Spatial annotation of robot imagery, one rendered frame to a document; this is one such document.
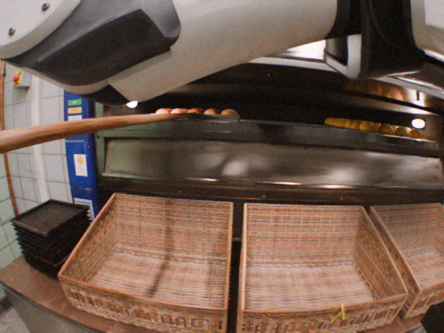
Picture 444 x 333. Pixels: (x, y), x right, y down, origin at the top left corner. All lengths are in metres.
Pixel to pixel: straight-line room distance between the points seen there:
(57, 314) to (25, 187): 0.93
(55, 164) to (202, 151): 0.82
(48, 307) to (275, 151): 1.08
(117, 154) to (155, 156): 0.19
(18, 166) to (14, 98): 0.42
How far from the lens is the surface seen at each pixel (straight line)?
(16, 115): 1.60
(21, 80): 1.45
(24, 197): 1.70
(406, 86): 1.02
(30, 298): 1.04
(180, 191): 0.99
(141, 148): 1.02
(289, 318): 0.67
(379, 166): 1.14
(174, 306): 0.65
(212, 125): 0.91
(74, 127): 0.43
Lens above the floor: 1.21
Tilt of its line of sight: 13 degrees down
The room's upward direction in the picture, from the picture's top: 2 degrees clockwise
